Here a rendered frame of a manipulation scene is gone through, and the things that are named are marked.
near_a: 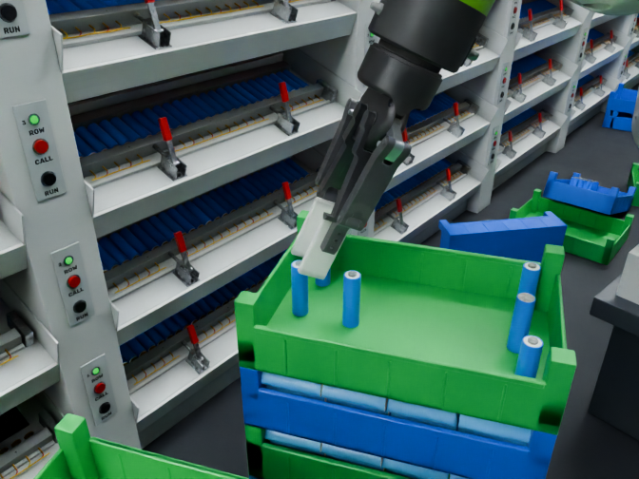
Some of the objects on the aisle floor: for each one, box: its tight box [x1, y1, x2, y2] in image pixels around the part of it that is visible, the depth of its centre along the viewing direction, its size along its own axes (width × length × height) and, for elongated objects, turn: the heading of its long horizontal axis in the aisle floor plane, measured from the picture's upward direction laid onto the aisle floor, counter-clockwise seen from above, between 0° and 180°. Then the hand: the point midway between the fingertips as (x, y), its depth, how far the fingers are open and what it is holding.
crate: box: [543, 171, 637, 215], centre depth 188 cm, size 30×20×8 cm
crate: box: [509, 189, 634, 265], centre depth 179 cm, size 30×20×8 cm
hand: (319, 239), depth 62 cm, fingers open, 3 cm apart
